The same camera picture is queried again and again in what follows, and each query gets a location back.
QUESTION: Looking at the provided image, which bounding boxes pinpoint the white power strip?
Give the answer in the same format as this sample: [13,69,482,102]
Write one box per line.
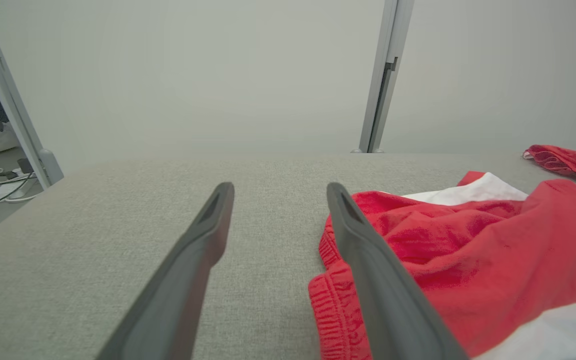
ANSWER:
[0,172,39,201]

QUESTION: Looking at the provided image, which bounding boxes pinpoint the grey fabric sofa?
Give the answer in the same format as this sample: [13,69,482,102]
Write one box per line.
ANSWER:
[0,152,576,360]

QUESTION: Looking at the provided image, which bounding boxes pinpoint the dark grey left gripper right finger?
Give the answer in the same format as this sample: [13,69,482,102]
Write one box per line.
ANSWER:
[325,182,469,360]

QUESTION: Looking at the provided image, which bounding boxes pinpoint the red shorts with white stripes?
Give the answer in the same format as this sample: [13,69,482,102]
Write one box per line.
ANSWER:
[308,171,576,360]

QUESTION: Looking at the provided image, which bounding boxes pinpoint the grey metal partition post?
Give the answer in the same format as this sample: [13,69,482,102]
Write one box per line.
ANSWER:
[0,0,65,190]
[351,0,416,154]

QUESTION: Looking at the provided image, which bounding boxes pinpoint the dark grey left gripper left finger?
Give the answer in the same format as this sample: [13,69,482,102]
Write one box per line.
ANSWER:
[97,182,235,360]

